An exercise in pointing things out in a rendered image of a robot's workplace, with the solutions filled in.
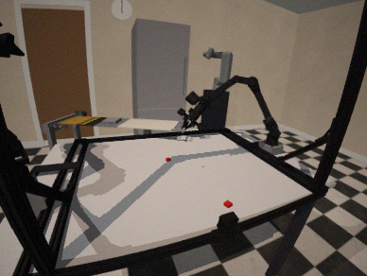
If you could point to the small red block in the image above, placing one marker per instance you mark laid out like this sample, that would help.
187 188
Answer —
228 204

